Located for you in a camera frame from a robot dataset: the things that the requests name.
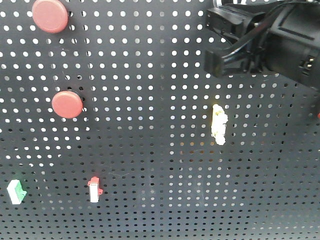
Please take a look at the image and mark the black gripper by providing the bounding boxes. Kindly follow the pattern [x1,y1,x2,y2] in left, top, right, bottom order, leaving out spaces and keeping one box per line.
[204,0,320,90]

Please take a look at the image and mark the lower red push button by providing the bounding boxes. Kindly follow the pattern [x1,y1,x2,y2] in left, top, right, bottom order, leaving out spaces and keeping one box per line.
[51,91,83,119]

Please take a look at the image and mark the red push button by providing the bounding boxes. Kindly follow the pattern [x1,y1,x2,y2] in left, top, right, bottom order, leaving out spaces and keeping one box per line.
[51,91,83,119]
[32,0,68,33]

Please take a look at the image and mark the upper red push button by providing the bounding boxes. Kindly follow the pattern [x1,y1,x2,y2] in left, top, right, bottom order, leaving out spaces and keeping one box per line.
[32,0,68,33]

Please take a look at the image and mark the black perforated pegboard panel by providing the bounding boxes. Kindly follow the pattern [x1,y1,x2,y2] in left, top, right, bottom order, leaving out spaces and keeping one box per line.
[0,0,320,240]

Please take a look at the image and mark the black rotary knob with ring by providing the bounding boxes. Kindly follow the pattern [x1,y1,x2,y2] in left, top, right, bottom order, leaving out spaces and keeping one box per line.
[212,0,223,8]

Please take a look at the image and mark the yellow toggle switch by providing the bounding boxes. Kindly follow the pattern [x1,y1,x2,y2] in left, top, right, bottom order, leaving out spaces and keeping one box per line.
[211,104,228,146]

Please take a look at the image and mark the white red rocker switch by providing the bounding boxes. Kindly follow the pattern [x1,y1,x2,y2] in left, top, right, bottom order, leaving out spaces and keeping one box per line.
[87,176,103,203]

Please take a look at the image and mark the white green rocker switch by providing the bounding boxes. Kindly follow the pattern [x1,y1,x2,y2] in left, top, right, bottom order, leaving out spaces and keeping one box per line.
[6,179,27,205]

